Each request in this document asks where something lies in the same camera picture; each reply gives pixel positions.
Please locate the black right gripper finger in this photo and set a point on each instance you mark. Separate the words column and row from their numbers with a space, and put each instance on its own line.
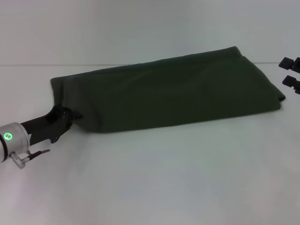
column 293, row 64
column 294, row 84

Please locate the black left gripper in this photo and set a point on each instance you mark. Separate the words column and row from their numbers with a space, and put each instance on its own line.
column 47, row 129

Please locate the dark green shirt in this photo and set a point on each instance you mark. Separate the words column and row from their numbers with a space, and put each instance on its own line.
column 164, row 93

